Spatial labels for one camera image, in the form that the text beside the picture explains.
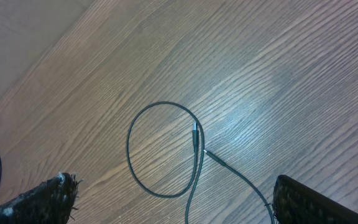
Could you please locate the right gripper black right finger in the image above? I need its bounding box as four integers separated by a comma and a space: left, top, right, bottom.
272, 175, 358, 224

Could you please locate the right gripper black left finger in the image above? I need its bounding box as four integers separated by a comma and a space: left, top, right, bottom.
0, 172, 80, 224

